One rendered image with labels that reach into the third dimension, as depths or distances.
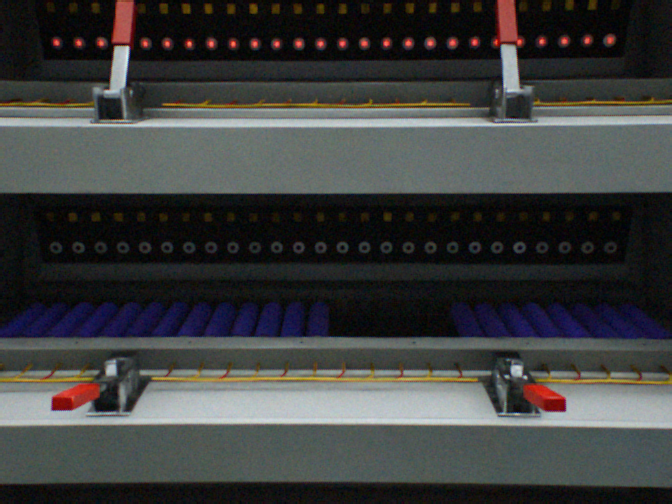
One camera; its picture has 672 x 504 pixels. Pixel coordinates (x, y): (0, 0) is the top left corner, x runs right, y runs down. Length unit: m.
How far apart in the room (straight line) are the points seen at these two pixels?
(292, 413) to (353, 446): 0.04
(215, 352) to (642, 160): 0.32
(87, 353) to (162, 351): 0.05
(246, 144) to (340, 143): 0.06
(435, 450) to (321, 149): 0.21
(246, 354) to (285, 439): 0.07
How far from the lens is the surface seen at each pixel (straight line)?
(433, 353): 0.43
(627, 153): 0.43
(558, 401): 0.35
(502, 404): 0.41
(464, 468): 0.42
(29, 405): 0.46
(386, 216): 0.53
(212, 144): 0.40
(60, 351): 0.47
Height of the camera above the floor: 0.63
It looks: 2 degrees up
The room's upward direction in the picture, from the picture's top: straight up
